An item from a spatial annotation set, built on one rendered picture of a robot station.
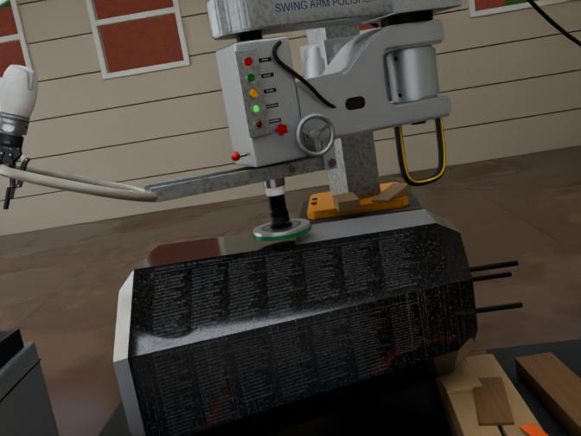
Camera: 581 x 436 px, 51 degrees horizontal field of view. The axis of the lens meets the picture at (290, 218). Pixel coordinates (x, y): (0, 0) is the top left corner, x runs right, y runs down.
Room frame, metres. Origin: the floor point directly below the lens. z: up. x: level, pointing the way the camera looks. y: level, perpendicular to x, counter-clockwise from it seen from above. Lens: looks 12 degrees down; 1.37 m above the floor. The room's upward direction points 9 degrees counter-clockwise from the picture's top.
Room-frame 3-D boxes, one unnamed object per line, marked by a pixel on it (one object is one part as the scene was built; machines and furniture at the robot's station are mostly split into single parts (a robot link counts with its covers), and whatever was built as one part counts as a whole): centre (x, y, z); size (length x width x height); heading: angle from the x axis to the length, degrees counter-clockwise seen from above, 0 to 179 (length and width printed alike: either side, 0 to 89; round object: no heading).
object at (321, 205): (3.06, -0.35, 0.76); 0.49 x 0.49 x 0.05; 84
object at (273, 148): (2.23, -0.04, 1.32); 0.36 x 0.22 x 0.45; 113
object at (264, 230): (2.19, 0.04, 0.87); 0.21 x 0.21 x 0.01
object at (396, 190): (2.87, -0.50, 0.80); 0.20 x 0.10 x 0.05; 135
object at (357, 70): (2.33, -0.33, 1.30); 0.74 x 0.23 x 0.49; 113
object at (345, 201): (2.81, -0.27, 0.81); 0.20 x 0.10 x 0.05; 2
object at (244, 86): (2.06, 0.06, 1.37); 0.08 x 0.03 x 0.28; 113
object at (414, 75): (2.45, -0.57, 1.34); 0.19 x 0.19 x 0.20
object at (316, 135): (2.13, -0.12, 1.20); 0.15 x 0.10 x 0.15; 113
